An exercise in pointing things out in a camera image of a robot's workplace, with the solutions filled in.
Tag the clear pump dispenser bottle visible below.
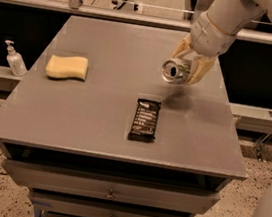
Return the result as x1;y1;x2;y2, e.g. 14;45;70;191
5;40;27;77

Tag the middle grey drawer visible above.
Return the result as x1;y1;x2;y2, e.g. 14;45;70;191
25;189;196;217

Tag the top grey drawer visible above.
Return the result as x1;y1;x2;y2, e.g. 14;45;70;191
2;159;220;215

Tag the silver green 7up can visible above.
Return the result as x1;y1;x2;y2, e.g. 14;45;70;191
161;58;191;85

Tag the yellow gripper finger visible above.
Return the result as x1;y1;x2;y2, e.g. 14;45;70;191
187;55;216;85
173;33;194;58

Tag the metal window rail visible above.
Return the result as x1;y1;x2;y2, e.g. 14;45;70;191
0;0;272;45

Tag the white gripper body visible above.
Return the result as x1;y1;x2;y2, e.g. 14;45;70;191
190;12;236;57

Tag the black snack bar wrapper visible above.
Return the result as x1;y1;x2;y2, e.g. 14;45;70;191
128;98;161;143

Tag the yellow sponge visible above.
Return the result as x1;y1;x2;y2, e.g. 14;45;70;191
45;54;89;80

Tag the grey drawer cabinet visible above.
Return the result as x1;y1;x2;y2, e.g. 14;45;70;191
0;16;246;217

